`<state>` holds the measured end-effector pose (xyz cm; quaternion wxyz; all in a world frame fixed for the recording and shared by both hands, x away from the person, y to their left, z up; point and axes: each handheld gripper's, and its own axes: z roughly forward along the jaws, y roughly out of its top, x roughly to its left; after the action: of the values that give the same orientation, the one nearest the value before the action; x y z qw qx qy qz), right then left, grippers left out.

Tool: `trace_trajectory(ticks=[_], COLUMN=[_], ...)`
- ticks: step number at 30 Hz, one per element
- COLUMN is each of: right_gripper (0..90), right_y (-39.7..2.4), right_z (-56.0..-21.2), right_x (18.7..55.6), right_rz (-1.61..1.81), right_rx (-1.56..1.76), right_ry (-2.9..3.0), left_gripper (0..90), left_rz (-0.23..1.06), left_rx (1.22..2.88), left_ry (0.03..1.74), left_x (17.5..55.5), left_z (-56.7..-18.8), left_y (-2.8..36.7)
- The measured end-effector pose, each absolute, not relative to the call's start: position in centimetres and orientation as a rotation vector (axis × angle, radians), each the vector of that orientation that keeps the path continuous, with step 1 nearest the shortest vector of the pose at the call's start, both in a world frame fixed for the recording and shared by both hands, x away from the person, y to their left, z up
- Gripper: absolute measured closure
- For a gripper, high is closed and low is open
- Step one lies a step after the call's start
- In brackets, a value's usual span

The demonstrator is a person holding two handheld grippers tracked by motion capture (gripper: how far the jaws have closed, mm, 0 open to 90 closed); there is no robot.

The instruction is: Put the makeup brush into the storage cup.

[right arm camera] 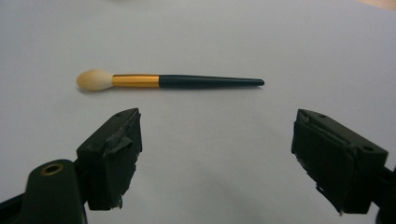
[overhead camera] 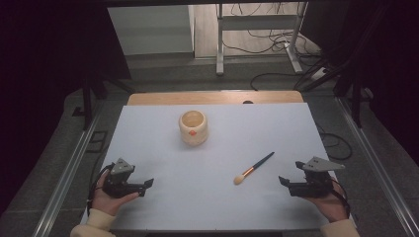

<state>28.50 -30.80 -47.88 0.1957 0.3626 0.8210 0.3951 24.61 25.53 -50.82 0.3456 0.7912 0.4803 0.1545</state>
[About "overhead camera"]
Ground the cream ceramic cup red mark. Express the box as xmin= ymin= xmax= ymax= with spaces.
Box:
xmin=178 ymin=110 xmax=210 ymax=148

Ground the white power strip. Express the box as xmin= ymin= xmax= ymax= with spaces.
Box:
xmin=310 ymin=66 xmax=328 ymax=82

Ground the black floor cable loop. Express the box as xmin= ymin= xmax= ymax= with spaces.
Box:
xmin=316 ymin=123 xmax=354 ymax=162

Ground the person's left hand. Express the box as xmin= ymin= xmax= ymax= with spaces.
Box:
xmin=91 ymin=171 xmax=140 ymax=217

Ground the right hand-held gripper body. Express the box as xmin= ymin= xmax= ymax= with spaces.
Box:
xmin=288 ymin=156 xmax=346 ymax=198

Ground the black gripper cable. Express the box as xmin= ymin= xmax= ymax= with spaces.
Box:
xmin=86 ymin=163 xmax=115 ymax=216
xmin=328 ymin=177 xmax=352 ymax=219

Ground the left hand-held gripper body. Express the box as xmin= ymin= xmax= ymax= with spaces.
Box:
xmin=102 ymin=157 xmax=146 ymax=199

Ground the long black floor cable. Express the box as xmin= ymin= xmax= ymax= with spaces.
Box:
xmin=249 ymin=71 xmax=314 ymax=92

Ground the makeup brush dark blue handle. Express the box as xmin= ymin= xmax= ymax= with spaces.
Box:
xmin=233 ymin=151 xmax=276 ymax=186

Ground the white cabinet panel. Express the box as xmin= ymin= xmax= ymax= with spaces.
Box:
xmin=107 ymin=4 xmax=196 ymax=57

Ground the black metal stand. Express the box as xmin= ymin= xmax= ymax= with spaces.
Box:
xmin=333 ymin=73 xmax=374 ymax=129

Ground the tangle of black floor cables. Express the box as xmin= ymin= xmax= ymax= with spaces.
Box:
xmin=220 ymin=2 xmax=322 ymax=67

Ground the person's right hand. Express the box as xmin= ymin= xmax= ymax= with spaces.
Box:
xmin=303 ymin=179 xmax=351 ymax=224

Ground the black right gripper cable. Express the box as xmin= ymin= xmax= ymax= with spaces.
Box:
xmin=328 ymin=177 xmax=352 ymax=219

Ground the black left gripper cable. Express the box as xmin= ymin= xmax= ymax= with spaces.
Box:
xmin=86 ymin=163 xmax=115 ymax=216

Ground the white metal desk frame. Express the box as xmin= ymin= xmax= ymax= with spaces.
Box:
xmin=214 ymin=2 xmax=309 ymax=77

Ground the grey metal floor rail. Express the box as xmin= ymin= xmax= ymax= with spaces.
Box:
xmin=335 ymin=96 xmax=419 ymax=237
xmin=32 ymin=101 xmax=105 ymax=237

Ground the white table sheet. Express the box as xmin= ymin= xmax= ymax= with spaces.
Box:
xmin=78 ymin=102 xmax=358 ymax=232

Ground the black tripod stand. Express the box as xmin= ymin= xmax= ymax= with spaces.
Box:
xmin=71 ymin=74 xmax=134 ymax=131

